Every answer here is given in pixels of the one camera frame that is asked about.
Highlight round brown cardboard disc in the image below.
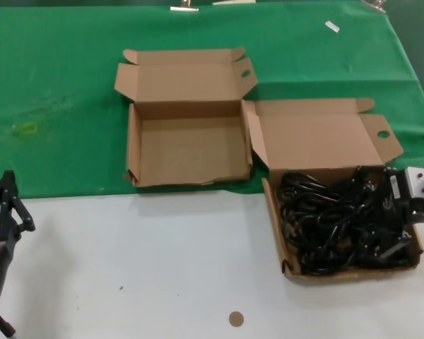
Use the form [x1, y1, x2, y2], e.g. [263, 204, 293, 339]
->
[228, 311, 245, 328]

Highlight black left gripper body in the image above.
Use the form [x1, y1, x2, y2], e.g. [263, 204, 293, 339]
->
[0, 210, 23, 256]

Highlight open cardboard box torn edge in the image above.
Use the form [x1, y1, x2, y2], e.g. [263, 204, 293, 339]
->
[113, 47, 258, 188]

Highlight tangled black power cables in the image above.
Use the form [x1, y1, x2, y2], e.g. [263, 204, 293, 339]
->
[277, 165, 413, 276]

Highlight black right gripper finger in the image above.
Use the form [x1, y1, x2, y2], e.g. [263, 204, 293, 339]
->
[357, 165, 388, 182]
[376, 229, 413, 261]

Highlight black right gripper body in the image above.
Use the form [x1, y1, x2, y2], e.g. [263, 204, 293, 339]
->
[373, 167, 424, 231]

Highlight silver metal clamp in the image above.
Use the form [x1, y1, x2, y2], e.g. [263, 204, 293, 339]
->
[360, 0, 388, 14]
[169, 0, 201, 13]

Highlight black cable with metal end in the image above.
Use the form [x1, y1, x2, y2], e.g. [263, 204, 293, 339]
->
[0, 313, 19, 339]

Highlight open cardboard box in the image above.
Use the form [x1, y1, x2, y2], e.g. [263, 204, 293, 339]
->
[242, 97, 424, 287]

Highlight green table cloth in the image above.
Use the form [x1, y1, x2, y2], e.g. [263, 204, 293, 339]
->
[0, 0, 424, 199]

